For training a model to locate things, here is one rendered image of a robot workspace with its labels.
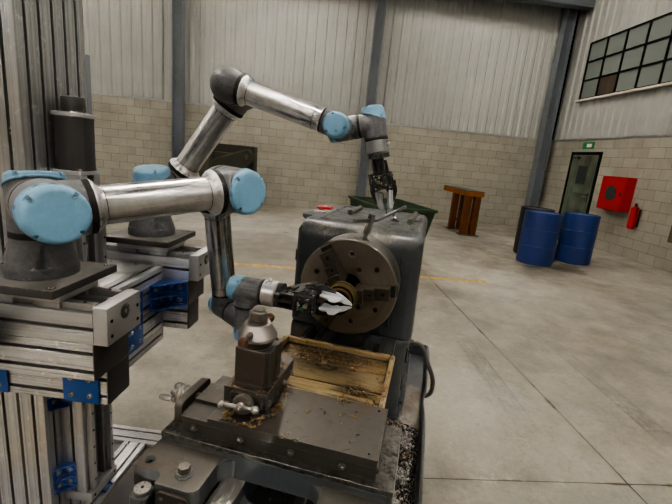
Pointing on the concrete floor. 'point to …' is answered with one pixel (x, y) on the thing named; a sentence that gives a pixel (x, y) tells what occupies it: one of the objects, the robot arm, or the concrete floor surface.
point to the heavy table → (464, 209)
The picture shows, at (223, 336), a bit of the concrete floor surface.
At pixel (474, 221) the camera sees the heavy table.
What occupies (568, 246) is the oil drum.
